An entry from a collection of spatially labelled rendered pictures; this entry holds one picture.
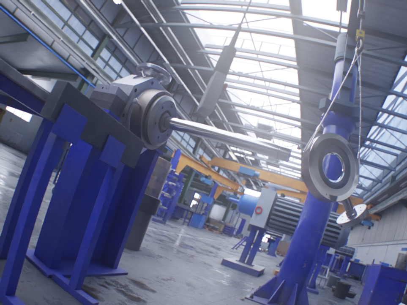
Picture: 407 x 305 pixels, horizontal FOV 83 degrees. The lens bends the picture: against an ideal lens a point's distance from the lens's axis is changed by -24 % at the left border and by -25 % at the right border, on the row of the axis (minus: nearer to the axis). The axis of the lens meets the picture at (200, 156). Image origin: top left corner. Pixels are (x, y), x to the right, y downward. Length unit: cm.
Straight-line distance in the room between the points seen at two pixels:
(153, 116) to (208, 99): 90
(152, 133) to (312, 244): 194
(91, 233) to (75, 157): 46
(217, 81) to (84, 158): 94
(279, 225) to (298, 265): 219
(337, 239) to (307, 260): 211
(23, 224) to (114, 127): 57
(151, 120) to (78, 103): 71
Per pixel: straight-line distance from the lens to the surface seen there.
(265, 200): 497
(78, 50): 886
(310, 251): 294
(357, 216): 158
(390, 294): 423
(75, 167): 160
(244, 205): 515
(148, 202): 314
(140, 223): 319
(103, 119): 118
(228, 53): 91
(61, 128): 102
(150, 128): 169
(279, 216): 496
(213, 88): 83
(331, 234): 492
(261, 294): 303
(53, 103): 101
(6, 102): 196
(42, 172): 104
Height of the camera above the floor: 63
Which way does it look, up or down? 11 degrees up
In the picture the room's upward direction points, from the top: 21 degrees clockwise
